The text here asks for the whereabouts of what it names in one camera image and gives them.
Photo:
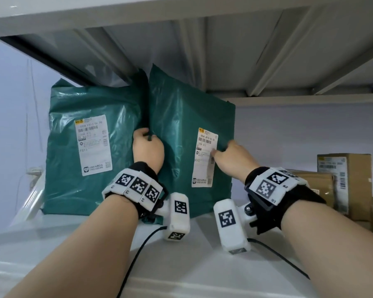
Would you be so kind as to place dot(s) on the person's right hand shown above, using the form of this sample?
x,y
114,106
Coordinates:
x,y
236,162

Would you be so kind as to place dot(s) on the brown padded envelope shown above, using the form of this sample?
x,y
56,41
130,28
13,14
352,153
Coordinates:
x,y
317,183

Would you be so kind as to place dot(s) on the black wristband with marker tiles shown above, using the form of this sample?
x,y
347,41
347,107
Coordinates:
x,y
136,184
276,186

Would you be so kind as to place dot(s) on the tall brown cardboard box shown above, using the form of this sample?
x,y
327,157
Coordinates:
x,y
352,179

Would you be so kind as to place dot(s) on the person's left hand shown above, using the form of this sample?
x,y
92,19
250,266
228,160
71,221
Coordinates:
x,y
149,152

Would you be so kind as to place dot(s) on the person's right fingers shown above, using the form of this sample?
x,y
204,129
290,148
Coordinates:
x,y
219,155

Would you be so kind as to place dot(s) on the white wrist camera with marker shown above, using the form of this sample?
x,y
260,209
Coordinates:
x,y
178,218
231,225

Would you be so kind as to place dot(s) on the person's right forearm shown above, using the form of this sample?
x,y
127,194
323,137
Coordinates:
x,y
338,251

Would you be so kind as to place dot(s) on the person's left forearm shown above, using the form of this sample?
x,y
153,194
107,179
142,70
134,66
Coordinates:
x,y
80,245

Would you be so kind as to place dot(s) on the white shelf bracket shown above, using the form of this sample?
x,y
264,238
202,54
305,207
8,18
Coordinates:
x,y
34,192

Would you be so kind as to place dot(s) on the grey metal shelf board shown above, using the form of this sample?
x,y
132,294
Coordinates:
x,y
223,43

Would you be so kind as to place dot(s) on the green plastic mailer bag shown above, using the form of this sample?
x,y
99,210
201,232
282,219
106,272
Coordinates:
x,y
180,121
112,99

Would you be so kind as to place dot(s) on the person's left fingers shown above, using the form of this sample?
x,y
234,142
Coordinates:
x,y
142,132

